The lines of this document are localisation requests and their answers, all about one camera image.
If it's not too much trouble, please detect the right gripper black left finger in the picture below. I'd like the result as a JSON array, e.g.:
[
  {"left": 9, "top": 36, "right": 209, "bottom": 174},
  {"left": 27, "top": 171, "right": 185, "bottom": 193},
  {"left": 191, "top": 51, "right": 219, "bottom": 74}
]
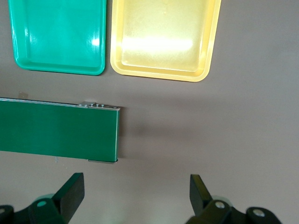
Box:
[{"left": 0, "top": 172, "right": 85, "bottom": 224}]

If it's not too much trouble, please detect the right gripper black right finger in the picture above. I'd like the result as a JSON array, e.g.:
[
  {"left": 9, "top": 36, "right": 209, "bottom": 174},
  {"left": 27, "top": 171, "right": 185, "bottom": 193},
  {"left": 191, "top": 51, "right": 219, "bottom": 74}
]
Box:
[{"left": 185, "top": 174, "right": 280, "bottom": 224}]

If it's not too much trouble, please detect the green conveyor belt unit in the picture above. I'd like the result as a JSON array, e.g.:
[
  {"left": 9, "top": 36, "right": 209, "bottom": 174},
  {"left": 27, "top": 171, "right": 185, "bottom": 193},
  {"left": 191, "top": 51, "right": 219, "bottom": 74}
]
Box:
[{"left": 0, "top": 97, "right": 122, "bottom": 164}]

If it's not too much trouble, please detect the green plastic tray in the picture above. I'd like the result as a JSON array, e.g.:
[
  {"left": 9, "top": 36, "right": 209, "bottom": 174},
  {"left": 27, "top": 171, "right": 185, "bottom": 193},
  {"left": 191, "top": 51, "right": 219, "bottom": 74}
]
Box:
[{"left": 8, "top": 0, "right": 107, "bottom": 77}]

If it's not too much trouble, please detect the yellow plastic tray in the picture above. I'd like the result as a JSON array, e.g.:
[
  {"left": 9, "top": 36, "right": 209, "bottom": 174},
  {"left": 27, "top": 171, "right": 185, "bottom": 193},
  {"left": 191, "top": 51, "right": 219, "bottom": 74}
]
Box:
[{"left": 109, "top": 0, "right": 222, "bottom": 83}]

